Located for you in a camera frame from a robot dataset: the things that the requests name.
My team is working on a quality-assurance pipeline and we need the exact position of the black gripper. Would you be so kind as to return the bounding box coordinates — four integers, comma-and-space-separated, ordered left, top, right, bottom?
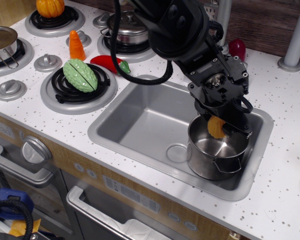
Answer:
187, 55, 253, 139

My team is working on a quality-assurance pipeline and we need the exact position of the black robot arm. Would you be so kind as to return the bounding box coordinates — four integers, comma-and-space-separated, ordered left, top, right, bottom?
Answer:
131, 0, 253, 137

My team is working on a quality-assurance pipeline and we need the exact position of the steel pot in sink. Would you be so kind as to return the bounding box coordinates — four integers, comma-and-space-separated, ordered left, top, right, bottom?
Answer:
186, 115, 250, 181

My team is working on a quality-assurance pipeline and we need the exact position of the grey toy sink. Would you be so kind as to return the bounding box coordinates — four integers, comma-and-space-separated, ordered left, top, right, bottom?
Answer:
88, 82, 274, 201

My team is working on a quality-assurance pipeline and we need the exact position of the steel pot with lid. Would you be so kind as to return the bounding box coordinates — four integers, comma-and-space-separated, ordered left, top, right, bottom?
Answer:
100, 10, 151, 46

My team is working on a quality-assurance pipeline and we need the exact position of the red toy vegetable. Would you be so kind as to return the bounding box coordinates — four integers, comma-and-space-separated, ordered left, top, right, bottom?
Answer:
228, 39, 246, 62

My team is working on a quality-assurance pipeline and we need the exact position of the grey support pole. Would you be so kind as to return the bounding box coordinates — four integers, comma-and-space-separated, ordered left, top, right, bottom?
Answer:
277, 15, 300, 73

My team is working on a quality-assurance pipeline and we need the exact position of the grey toy spatula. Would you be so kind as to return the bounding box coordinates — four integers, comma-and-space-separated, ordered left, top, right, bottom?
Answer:
204, 0, 219, 20

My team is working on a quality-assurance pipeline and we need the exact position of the grey faucet pole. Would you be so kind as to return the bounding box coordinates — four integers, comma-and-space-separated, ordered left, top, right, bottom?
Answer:
216, 0, 233, 47

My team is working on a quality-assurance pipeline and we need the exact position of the back right stove burner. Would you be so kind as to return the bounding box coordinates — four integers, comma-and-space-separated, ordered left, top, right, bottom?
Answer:
97, 30, 156, 64

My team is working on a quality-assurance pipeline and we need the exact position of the stove burner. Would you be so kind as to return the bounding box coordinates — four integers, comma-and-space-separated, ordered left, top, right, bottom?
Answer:
0, 38, 34, 77
97, 30, 156, 64
25, 5, 85, 38
40, 64, 117, 115

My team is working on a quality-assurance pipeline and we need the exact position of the red toy chili pepper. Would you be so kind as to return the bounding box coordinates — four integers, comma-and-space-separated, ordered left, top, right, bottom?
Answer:
90, 55, 131, 75

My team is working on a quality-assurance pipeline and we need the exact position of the green toy bitter gourd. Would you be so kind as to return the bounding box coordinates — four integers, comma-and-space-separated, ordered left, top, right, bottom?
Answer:
62, 58, 98, 93

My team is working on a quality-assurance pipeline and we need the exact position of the grey stove knob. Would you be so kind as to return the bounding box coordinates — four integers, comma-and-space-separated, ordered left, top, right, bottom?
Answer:
0, 79, 27, 102
34, 53, 63, 73
66, 30, 92, 47
92, 12, 110, 28

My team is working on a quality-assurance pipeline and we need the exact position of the orange toy carrot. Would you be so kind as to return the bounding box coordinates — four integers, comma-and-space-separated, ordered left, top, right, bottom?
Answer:
69, 30, 86, 61

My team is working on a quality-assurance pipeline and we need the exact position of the front right stove burner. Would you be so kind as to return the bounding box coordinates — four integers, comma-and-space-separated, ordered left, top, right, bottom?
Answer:
40, 64, 117, 115

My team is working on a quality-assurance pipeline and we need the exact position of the back left stove burner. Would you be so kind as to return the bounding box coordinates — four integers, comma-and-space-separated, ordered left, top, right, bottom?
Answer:
25, 5, 85, 38

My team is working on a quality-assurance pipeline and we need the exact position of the silver oven dial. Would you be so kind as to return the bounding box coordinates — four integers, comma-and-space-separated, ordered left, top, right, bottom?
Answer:
21, 135, 53, 165

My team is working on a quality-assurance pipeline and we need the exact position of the orange toy pumpkin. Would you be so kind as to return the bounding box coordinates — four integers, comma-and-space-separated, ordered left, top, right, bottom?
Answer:
36, 0, 65, 19

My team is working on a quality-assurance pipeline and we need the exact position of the front left stove burner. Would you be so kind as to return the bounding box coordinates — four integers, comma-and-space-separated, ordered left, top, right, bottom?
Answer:
0, 38, 34, 77

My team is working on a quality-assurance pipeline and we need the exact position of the blue clamp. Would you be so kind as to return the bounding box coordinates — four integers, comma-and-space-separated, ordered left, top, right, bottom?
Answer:
0, 188, 34, 224

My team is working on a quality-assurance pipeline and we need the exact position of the steel pan with lid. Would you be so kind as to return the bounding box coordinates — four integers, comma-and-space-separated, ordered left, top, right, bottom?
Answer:
0, 26, 19, 69

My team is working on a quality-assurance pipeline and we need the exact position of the yellow tape piece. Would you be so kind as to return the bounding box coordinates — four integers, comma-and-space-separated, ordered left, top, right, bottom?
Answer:
8, 219, 41, 237

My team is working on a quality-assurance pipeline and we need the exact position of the black braided cable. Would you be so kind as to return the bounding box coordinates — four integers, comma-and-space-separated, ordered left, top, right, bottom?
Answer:
109, 0, 175, 86

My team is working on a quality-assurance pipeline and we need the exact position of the silver dishwasher door handle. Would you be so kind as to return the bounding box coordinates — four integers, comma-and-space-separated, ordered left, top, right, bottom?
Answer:
66, 185, 171, 240

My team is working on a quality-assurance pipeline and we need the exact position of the silver oven door handle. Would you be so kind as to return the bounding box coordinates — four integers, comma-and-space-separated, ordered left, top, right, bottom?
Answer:
0, 145, 55, 189

